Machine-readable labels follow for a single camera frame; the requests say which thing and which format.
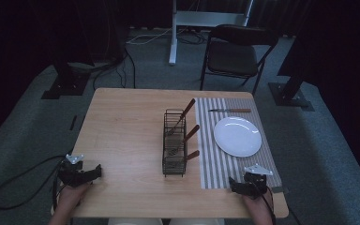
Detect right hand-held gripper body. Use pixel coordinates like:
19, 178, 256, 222
239, 163, 274, 201

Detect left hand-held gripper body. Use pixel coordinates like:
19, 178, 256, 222
57, 153, 96, 188

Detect person's left hand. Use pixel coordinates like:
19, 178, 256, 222
57, 182, 92, 210

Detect person's right hand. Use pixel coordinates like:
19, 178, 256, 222
242, 188, 275, 217

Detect grey tape piece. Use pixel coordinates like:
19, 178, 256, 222
271, 186, 289, 195

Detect grey striped placemat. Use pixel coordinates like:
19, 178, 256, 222
194, 97, 283, 190

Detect white round plate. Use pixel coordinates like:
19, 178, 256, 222
213, 116, 263, 158

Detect small black floor strip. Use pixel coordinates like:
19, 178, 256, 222
68, 114, 78, 131

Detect black folding chair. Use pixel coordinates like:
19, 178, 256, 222
199, 23, 279, 98

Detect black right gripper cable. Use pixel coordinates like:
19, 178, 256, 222
256, 182, 303, 225

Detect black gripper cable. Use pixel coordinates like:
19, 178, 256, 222
0, 154, 69, 211
256, 182, 303, 225

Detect short wooden handled utensil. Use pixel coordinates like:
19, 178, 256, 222
173, 149, 201, 165

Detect black wire cutlery rack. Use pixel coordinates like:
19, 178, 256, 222
161, 108, 189, 178

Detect wooden handled spoon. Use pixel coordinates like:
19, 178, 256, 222
168, 124, 201, 157

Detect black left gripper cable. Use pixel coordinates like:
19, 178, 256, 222
0, 154, 69, 211

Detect wooden handled knife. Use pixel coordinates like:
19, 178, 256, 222
207, 108, 252, 113

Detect wooden handled fork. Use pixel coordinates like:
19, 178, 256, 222
166, 97, 197, 137

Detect black stand with base plate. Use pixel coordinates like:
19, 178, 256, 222
267, 34, 315, 113
40, 46, 96, 101

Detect black floor cables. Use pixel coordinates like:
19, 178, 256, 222
92, 29, 207, 92

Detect white floor cable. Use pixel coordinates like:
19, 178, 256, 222
126, 27, 173, 46

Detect white desk frame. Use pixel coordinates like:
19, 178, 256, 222
168, 0, 255, 66

